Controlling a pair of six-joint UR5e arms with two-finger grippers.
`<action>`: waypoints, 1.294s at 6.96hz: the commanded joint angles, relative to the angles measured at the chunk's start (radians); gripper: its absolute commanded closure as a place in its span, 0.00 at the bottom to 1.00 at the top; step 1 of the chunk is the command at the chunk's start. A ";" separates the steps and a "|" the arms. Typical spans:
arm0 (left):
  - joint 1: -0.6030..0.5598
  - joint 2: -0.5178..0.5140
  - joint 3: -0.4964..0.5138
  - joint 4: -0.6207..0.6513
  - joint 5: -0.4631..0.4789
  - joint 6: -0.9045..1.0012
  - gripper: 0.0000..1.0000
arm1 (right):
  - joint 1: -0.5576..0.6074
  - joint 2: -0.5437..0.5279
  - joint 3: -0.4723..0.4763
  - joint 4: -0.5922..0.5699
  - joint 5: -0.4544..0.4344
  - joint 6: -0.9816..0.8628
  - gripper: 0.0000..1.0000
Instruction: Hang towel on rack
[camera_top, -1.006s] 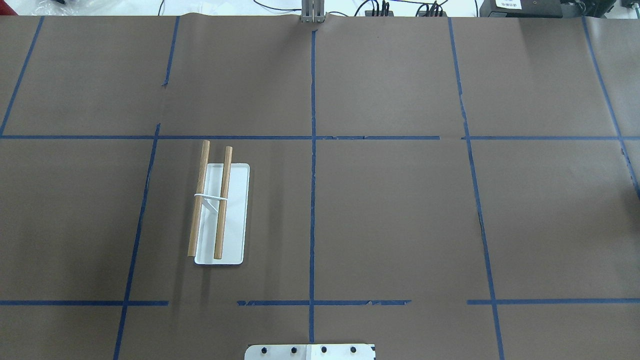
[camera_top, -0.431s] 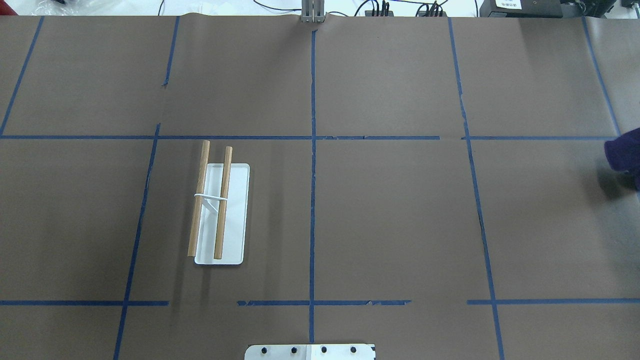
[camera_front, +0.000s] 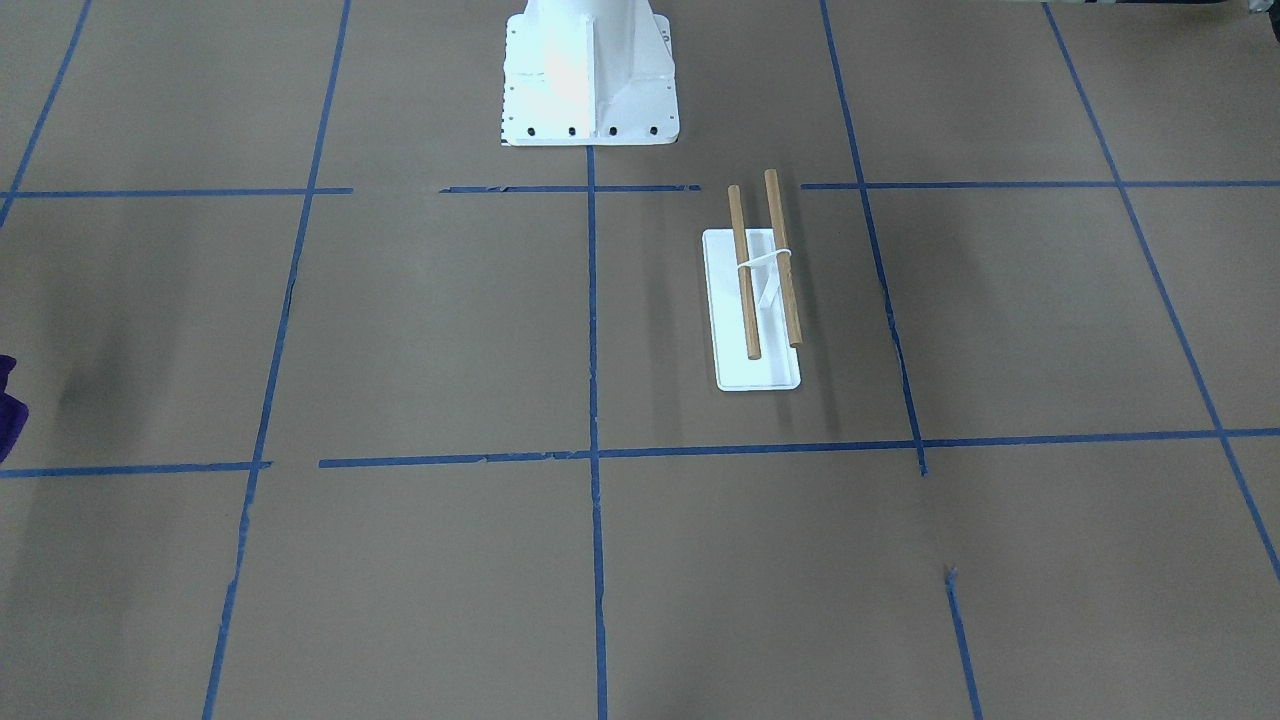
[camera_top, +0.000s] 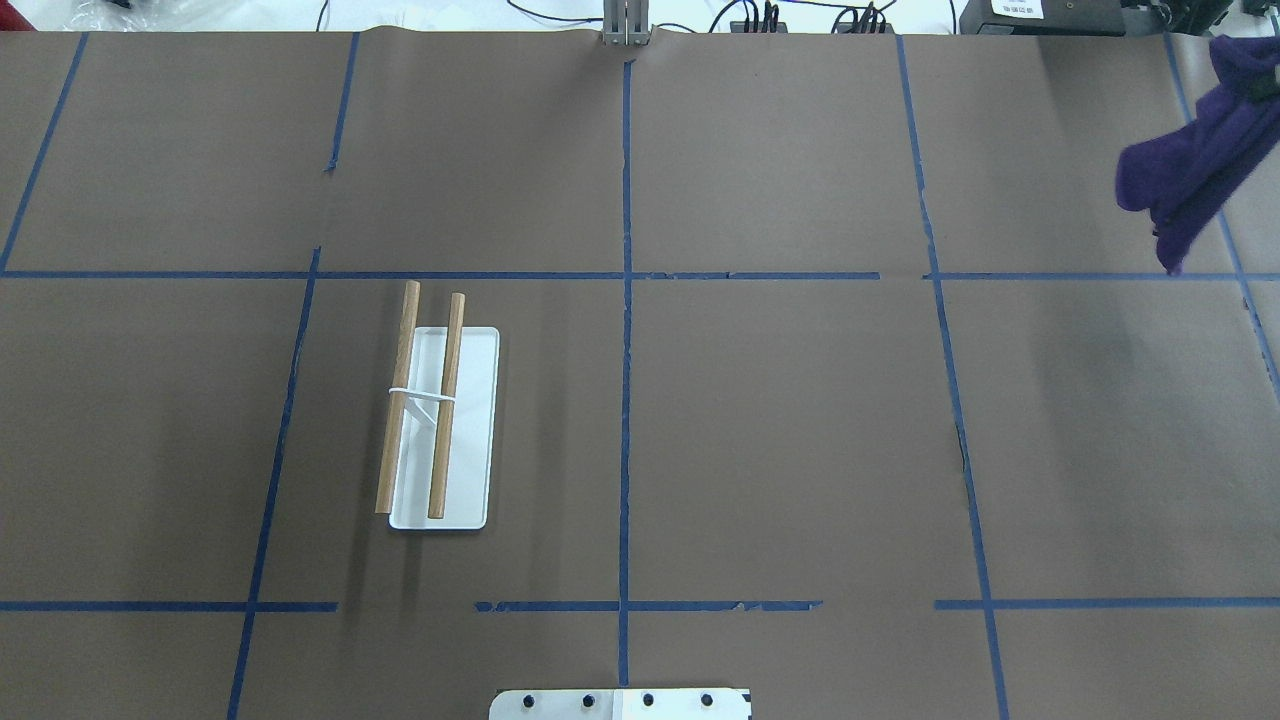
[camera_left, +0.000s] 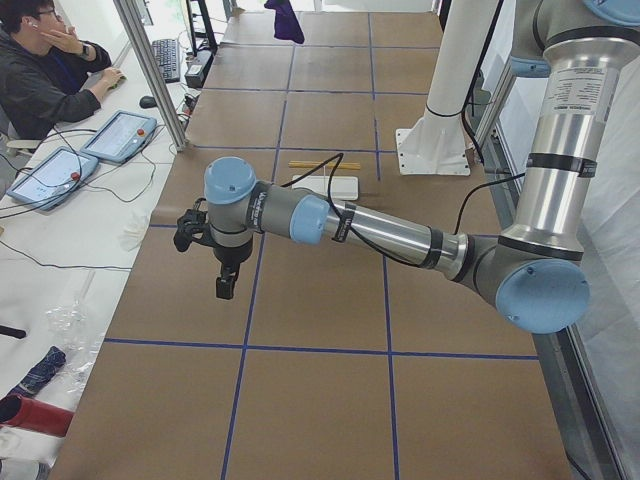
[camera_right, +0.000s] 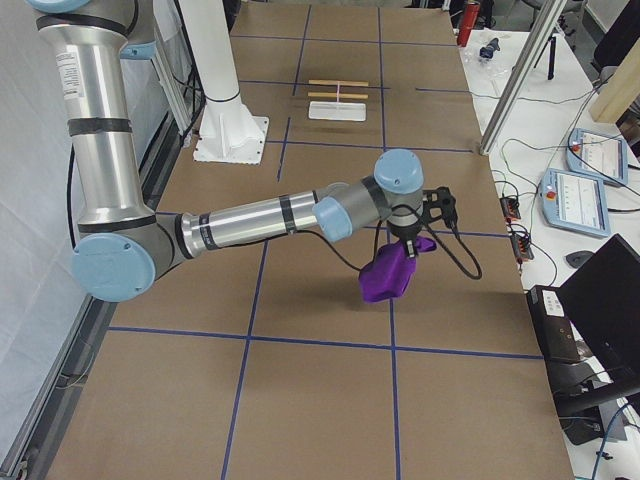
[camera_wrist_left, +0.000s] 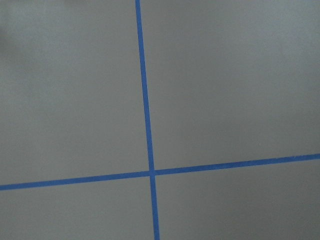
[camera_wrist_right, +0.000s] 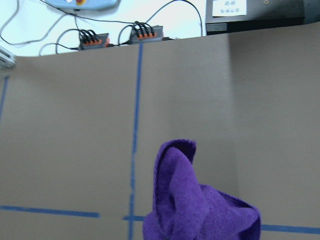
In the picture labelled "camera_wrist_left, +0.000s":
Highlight blue tape grid lines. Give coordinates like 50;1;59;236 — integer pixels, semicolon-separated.
0;0;320;240

